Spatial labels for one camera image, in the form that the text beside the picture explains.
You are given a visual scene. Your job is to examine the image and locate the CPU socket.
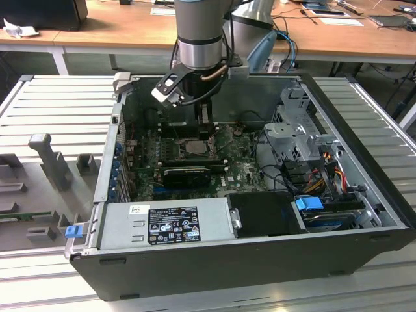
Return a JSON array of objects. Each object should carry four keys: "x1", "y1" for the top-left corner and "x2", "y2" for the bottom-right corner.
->
[{"x1": 177, "y1": 136, "x2": 217, "y2": 162}]

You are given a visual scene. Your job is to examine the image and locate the blue cable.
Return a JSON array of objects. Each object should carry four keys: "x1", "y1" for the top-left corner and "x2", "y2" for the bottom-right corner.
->
[{"x1": 276, "y1": 31, "x2": 298, "y2": 69}]

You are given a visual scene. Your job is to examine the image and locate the grey power supply with label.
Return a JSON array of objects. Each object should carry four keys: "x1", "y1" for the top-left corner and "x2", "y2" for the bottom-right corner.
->
[{"x1": 97, "y1": 196, "x2": 235, "y2": 251}]

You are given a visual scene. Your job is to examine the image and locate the black graphics card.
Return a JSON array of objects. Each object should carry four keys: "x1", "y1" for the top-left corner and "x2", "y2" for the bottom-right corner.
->
[{"x1": 162, "y1": 167, "x2": 212, "y2": 189}]

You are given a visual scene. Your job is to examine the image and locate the black camera bracket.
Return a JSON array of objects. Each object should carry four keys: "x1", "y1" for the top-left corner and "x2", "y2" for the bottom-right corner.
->
[{"x1": 155, "y1": 71, "x2": 186, "y2": 98}]

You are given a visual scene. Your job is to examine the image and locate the metal disk bay cage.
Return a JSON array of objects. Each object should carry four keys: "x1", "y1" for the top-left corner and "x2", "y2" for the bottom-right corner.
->
[{"x1": 263, "y1": 86, "x2": 345, "y2": 163}]

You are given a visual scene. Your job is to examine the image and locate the grey case handle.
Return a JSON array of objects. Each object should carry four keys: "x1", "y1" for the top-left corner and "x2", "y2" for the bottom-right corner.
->
[{"x1": 112, "y1": 72, "x2": 131, "y2": 95}]

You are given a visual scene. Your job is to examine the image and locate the copper braided cable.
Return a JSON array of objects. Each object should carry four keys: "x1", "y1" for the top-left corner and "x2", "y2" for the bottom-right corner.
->
[{"x1": 200, "y1": 64, "x2": 229, "y2": 83}]

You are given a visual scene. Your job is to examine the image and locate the dark tablet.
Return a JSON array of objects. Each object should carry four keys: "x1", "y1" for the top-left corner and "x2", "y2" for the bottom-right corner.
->
[{"x1": 302, "y1": 1, "x2": 351, "y2": 18}]

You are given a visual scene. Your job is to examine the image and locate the pale blue teach pendant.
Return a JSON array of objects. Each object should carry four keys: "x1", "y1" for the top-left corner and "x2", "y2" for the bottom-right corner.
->
[{"x1": 245, "y1": 30, "x2": 278, "y2": 71}]

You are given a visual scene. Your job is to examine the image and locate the yellow wire bundle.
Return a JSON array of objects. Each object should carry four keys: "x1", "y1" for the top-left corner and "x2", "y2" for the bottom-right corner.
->
[{"x1": 307, "y1": 180, "x2": 328, "y2": 193}]

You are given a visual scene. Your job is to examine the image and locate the red flat wire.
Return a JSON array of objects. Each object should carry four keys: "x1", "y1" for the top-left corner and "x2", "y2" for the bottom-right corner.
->
[{"x1": 336, "y1": 167, "x2": 347, "y2": 193}]

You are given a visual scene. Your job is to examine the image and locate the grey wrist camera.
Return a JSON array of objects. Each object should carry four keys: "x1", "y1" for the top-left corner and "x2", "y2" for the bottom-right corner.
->
[{"x1": 227, "y1": 63, "x2": 252, "y2": 80}]

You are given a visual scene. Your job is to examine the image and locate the grey parts rack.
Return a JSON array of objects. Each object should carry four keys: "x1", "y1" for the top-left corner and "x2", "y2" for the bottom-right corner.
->
[{"x1": 0, "y1": 133, "x2": 105, "y2": 253}]

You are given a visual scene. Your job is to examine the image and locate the crumpled white paper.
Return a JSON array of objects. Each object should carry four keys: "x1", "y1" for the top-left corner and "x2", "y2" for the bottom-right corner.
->
[{"x1": 2, "y1": 18, "x2": 40, "y2": 39}]

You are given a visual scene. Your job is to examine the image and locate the black plastic shroud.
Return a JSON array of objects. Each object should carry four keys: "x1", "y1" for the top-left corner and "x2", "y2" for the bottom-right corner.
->
[{"x1": 226, "y1": 191, "x2": 308, "y2": 238}]

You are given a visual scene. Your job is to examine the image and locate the grey laptop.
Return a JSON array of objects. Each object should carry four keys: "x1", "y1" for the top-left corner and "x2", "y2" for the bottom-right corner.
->
[{"x1": 369, "y1": 14, "x2": 412, "y2": 29}]

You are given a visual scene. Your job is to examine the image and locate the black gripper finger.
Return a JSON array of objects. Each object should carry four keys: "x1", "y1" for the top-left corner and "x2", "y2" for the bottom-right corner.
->
[{"x1": 194, "y1": 103, "x2": 216, "y2": 142}]

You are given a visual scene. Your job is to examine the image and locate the hard disk drive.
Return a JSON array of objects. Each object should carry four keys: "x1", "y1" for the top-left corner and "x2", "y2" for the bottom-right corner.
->
[{"x1": 302, "y1": 210, "x2": 361, "y2": 232}]

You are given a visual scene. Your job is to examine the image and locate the blue disk carrier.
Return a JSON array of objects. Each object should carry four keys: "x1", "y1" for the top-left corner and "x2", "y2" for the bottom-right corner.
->
[{"x1": 294, "y1": 196, "x2": 324, "y2": 215}]

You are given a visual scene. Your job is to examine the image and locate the large black box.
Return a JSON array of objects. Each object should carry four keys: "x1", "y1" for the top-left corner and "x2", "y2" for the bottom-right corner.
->
[{"x1": 0, "y1": 0, "x2": 88, "y2": 32}]

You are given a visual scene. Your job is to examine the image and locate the looping black wire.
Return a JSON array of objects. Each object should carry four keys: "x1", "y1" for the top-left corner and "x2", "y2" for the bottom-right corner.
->
[{"x1": 253, "y1": 129, "x2": 295, "y2": 192}]

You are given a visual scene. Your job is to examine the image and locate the green motherboard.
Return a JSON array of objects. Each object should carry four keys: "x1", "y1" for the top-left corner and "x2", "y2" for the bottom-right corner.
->
[{"x1": 129, "y1": 125, "x2": 277, "y2": 201}]

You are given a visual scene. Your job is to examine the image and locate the white paper sheet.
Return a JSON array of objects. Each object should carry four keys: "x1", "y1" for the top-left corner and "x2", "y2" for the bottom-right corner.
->
[
  {"x1": 320, "y1": 16, "x2": 365, "y2": 27},
  {"x1": 150, "y1": 6, "x2": 177, "y2": 16}
]

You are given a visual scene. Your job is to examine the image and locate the black camera cable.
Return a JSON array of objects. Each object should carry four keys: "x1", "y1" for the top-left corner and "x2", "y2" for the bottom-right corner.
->
[{"x1": 177, "y1": 86, "x2": 225, "y2": 107}]

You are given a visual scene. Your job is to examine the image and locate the metal socket cover frame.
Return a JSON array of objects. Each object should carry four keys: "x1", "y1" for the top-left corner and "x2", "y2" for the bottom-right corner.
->
[{"x1": 209, "y1": 124, "x2": 244, "y2": 155}]

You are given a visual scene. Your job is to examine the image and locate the wooden desk white frame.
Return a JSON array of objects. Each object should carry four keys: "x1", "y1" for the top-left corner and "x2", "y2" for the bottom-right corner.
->
[
  {"x1": 53, "y1": 0, "x2": 416, "y2": 66},
  {"x1": 0, "y1": 8, "x2": 89, "y2": 76}
]

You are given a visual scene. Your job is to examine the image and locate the black grey PC case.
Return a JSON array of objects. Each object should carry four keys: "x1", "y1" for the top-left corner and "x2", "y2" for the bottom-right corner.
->
[{"x1": 64, "y1": 71, "x2": 416, "y2": 302}]

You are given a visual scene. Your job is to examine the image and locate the green RAM stick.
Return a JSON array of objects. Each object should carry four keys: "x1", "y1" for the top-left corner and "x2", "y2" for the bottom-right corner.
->
[{"x1": 0, "y1": 211, "x2": 53, "y2": 221}]

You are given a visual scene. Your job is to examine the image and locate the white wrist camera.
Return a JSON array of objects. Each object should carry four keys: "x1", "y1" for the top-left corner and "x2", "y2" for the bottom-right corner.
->
[{"x1": 150, "y1": 84, "x2": 183, "y2": 108}]

